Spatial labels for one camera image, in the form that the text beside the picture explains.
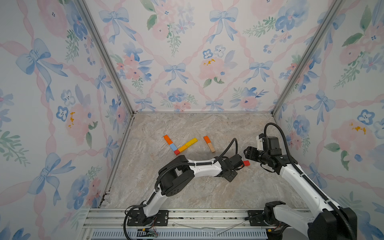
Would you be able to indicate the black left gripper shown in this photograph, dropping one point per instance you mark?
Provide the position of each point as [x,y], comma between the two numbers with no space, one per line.
[233,175]

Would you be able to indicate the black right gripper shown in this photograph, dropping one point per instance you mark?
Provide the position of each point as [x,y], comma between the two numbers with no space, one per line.
[250,153]

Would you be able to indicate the long natural wood block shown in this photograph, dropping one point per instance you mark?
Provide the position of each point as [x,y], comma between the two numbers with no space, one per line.
[210,145]

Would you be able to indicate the long yellow block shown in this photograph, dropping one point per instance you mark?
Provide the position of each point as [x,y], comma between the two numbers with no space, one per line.
[191,142]

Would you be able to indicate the short yellow block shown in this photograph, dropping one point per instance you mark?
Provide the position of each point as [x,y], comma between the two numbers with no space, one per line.
[183,148]

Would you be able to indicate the light blue block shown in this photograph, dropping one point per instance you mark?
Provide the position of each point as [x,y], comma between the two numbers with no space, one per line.
[173,147]

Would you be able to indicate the small orange block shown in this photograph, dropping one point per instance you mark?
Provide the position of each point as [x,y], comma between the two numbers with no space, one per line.
[168,140]

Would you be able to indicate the orange rectangular block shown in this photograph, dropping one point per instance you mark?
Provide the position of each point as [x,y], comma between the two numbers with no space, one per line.
[207,139]

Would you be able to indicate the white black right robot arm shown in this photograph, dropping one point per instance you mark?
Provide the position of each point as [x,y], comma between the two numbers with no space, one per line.
[325,220]

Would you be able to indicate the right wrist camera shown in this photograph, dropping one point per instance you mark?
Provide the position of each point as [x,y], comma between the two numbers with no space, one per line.
[260,142]

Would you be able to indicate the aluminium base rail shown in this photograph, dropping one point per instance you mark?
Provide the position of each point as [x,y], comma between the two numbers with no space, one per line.
[181,224]

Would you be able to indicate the aluminium corner post right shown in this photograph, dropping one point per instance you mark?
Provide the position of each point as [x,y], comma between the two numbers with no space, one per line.
[328,18]

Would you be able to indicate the aluminium corner post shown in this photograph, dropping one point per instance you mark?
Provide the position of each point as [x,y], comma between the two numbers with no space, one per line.
[94,32]
[328,18]

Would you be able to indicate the aluminium corner post left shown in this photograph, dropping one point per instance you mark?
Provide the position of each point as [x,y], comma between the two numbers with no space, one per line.
[94,32]

